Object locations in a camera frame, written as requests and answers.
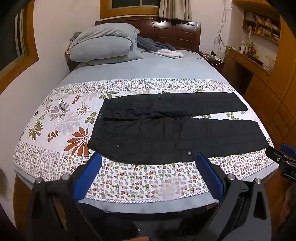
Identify blue-grey pillow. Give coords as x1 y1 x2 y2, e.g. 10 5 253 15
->
69 37 144 63
73 24 140 50

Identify beige curtain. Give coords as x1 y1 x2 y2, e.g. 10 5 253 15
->
158 0 192 22

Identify black pants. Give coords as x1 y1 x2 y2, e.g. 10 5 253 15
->
88 91 270 165

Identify row of books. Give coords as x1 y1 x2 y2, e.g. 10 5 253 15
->
245 11 281 40

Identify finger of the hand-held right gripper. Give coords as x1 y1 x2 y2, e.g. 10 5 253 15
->
280 143 296 156
265 147 290 168

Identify wood-framed dark window panel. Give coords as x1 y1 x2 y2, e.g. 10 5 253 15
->
0 7 39 93

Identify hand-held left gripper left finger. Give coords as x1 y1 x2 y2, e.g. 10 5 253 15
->
26 152 103 241

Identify hanging thin cables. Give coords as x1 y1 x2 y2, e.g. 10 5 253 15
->
214 0 227 50

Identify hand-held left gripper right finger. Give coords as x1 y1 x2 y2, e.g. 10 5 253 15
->
195 152 272 241

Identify wood-framed window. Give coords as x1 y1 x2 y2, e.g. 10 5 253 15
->
100 0 162 19

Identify floral patterned quilt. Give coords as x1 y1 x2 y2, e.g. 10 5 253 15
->
13 79 279 201

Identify white cloth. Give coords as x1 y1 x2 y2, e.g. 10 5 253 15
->
153 49 184 59

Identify wooden desk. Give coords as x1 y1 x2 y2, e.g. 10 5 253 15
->
222 47 271 98

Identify dark wooden headboard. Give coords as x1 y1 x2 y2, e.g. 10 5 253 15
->
95 20 201 51

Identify wooden wardrobe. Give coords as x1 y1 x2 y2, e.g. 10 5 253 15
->
244 14 296 149

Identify pile of clothes on bed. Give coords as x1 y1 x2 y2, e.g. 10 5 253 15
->
136 36 177 52

